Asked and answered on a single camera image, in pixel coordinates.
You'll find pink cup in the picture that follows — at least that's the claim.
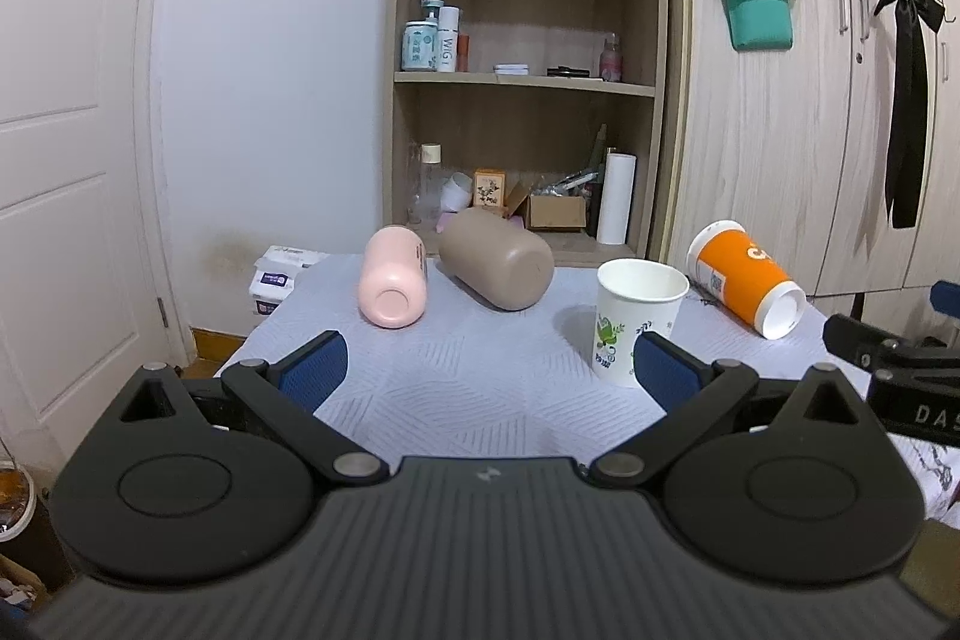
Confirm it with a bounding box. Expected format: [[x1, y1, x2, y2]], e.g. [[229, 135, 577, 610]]
[[358, 225, 430, 330]]

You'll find teal pump bottle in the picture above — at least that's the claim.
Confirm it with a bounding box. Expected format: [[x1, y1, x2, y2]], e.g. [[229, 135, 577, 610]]
[[401, 0, 443, 73]]

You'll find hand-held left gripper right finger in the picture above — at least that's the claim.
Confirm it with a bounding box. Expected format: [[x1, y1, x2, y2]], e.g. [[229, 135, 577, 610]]
[[589, 329, 891, 488]]

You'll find teal pouch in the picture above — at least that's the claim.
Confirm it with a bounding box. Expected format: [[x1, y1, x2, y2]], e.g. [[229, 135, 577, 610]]
[[716, 0, 797, 53]]

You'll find tan cup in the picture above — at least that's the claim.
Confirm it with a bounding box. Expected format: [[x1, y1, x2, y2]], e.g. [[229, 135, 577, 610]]
[[439, 208, 556, 312]]

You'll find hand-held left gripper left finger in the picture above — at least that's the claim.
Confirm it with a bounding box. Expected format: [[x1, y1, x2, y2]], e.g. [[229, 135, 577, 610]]
[[116, 329, 391, 487]]

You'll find white paper roll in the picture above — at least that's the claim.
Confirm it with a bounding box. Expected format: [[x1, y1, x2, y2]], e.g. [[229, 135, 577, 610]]
[[596, 152, 638, 246]]

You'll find clear glass bottle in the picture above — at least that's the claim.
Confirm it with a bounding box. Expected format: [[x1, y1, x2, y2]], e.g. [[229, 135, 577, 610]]
[[406, 142, 443, 227]]

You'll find olive cloth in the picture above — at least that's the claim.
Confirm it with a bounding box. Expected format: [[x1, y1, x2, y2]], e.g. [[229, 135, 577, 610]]
[[900, 518, 960, 622]]

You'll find white paper cup green print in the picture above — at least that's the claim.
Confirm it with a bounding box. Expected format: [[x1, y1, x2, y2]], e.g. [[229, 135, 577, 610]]
[[590, 258, 690, 389]]

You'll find wooden wardrobe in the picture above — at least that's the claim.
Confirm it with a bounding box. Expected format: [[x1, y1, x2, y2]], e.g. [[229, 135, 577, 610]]
[[652, 0, 960, 315]]

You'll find white tube bottle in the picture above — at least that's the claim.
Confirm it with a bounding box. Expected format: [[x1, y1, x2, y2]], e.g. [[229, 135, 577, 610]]
[[436, 5, 461, 73]]

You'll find white bucket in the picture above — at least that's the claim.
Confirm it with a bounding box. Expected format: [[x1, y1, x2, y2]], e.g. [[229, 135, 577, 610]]
[[0, 458, 38, 542]]

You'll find black ribbon bow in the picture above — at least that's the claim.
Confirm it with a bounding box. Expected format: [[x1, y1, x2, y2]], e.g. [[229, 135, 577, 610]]
[[873, 0, 947, 229]]

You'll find marble print cloth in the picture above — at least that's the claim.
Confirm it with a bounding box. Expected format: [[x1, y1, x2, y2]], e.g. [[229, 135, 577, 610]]
[[896, 439, 960, 515]]

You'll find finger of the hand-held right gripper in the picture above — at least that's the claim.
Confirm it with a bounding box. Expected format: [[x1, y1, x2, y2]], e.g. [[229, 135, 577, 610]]
[[823, 313, 925, 372]]

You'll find open cardboard box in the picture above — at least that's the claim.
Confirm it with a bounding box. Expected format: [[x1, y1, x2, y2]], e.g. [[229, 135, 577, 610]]
[[504, 179, 588, 233]]

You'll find white door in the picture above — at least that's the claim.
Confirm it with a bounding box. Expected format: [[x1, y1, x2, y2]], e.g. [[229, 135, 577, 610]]
[[0, 0, 190, 487]]

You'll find white tissue pack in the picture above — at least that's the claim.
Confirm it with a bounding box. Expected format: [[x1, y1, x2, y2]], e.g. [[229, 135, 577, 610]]
[[248, 245, 331, 318]]

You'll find small white cup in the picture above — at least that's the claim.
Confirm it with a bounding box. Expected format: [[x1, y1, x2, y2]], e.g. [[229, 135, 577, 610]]
[[440, 172, 473, 212]]

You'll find yellow floral box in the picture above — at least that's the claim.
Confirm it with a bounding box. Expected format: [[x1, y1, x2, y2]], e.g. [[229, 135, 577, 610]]
[[472, 168, 506, 212]]

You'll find orange paper cup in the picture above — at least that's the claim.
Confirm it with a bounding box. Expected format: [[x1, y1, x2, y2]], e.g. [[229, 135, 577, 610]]
[[687, 220, 808, 340]]

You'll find wooden shelf unit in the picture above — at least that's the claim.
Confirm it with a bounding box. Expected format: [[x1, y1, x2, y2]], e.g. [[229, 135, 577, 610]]
[[382, 0, 673, 265]]

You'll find pale blue patterned tablecloth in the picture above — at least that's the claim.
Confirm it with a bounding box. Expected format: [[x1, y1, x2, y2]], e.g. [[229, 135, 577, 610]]
[[214, 250, 960, 513]]

